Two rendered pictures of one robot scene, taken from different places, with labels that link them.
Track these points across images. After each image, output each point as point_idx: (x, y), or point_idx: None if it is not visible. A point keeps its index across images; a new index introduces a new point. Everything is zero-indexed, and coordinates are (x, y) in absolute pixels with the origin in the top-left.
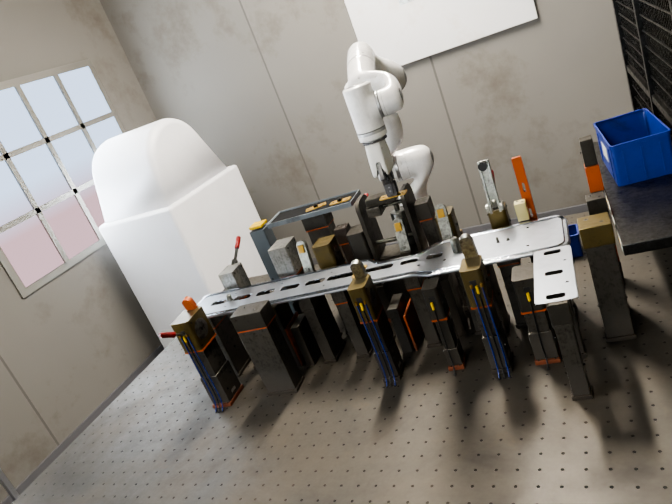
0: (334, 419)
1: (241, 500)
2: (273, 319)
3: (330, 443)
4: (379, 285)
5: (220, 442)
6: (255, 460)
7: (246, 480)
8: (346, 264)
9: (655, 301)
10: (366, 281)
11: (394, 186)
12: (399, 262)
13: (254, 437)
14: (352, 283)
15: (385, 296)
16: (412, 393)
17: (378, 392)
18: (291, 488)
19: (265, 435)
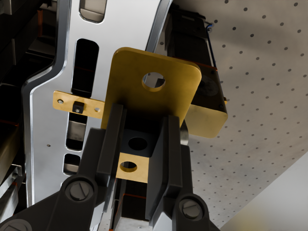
0: (229, 92)
1: (283, 154)
2: (131, 194)
3: (266, 95)
4: (11, 45)
5: (195, 174)
6: (240, 150)
7: (261, 153)
8: (29, 125)
9: None
10: (206, 108)
11: (180, 160)
12: (85, 24)
13: (207, 153)
14: (189, 130)
15: (22, 31)
16: (244, 4)
17: (212, 46)
18: (300, 123)
19: (210, 146)
